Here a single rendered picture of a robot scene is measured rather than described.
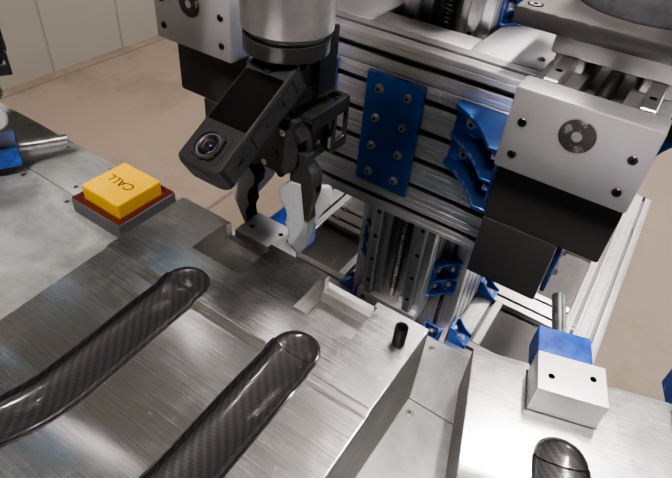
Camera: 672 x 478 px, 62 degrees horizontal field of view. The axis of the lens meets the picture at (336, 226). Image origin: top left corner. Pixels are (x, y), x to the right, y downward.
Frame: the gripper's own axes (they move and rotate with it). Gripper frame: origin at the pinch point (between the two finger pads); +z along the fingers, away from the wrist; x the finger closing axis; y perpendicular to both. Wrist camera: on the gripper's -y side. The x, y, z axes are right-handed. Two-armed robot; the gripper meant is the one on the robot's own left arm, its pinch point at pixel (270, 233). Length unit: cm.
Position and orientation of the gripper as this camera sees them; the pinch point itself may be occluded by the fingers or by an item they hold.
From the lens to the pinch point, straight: 56.2
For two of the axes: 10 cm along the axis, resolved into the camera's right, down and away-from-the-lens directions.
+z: -0.8, 7.7, 6.4
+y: 5.6, -5.0, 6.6
